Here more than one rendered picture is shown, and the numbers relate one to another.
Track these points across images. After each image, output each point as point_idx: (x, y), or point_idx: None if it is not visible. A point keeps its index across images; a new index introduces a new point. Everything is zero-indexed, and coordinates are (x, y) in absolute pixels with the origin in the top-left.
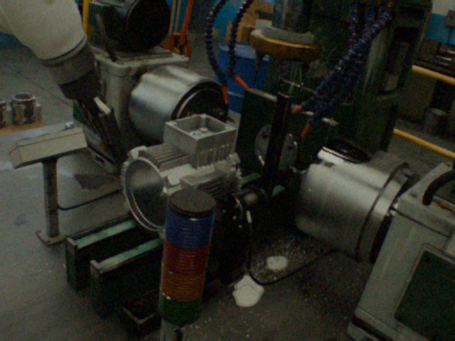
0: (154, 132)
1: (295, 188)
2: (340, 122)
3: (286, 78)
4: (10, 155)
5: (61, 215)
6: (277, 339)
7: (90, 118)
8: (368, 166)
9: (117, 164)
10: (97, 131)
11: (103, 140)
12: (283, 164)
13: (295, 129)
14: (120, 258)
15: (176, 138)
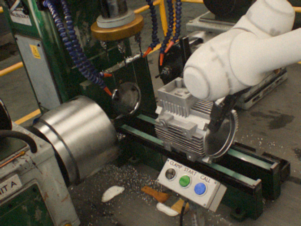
0: (107, 155)
1: (144, 107)
2: (120, 58)
3: (74, 64)
4: (210, 206)
5: None
6: (260, 130)
7: (226, 107)
8: (206, 41)
9: (217, 130)
10: (222, 115)
11: (222, 118)
12: (134, 102)
13: (128, 76)
14: (256, 161)
15: (195, 99)
